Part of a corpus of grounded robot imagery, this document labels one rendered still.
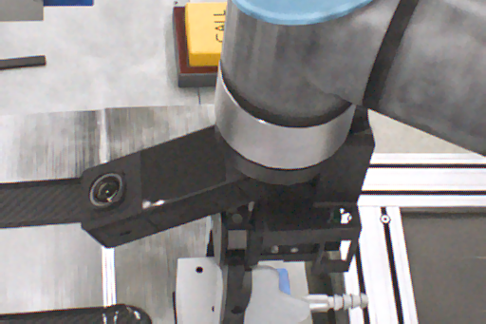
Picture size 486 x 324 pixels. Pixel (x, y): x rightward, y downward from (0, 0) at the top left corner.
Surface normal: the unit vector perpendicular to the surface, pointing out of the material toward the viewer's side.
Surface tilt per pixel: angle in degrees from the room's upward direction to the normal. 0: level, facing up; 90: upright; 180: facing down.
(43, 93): 0
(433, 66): 52
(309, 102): 91
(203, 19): 0
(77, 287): 2
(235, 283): 64
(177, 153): 30
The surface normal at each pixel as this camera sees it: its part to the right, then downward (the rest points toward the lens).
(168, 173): -0.41, -0.53
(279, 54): -0.41, 0.70
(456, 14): 0.00, -0.44
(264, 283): 0.11, 0.68
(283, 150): -0.08, 0.80
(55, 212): 0.03, -0.71
